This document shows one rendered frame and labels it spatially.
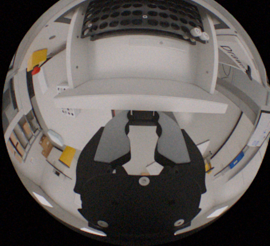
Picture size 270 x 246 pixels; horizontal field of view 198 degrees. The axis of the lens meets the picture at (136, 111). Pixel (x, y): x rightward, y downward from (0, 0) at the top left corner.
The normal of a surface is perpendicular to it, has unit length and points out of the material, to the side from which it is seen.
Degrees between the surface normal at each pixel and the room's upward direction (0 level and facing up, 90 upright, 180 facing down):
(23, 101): 90
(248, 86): 90
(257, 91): 90
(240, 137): 90
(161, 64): 0
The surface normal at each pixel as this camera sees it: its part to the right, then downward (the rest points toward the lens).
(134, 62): -0.04, 0.52
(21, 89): 1.00, 0.04
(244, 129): -1.00, -0.08
